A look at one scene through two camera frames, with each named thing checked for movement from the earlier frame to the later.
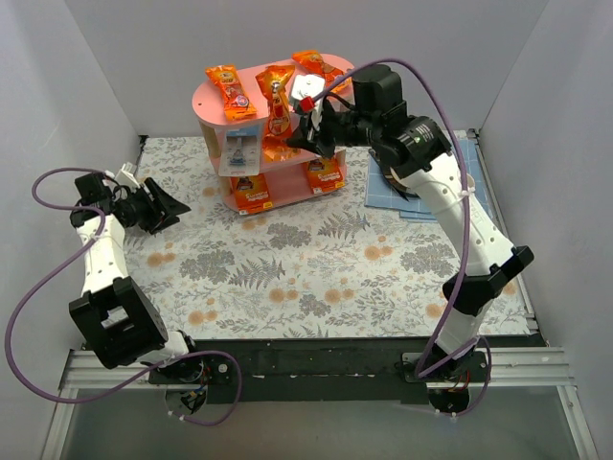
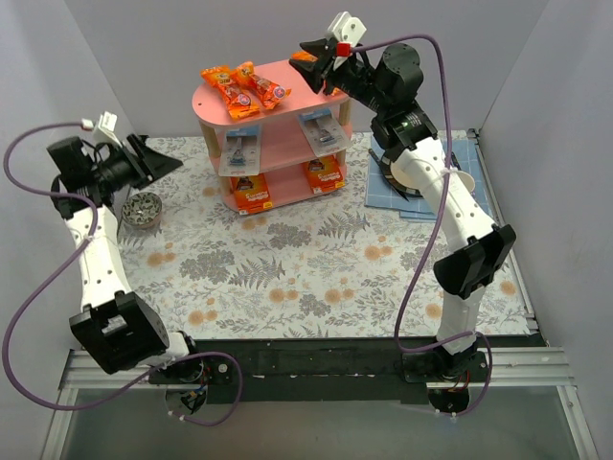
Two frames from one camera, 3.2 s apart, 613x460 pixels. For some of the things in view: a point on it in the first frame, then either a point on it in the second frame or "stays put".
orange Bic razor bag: (235, 101) stays put
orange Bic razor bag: (279, 122) -> (270, 93)
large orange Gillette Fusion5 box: (325, 174) stays put
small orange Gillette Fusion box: (252, 194) stays put
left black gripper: (151, 207) -> (139, 160)
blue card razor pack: (240, 149) stays put
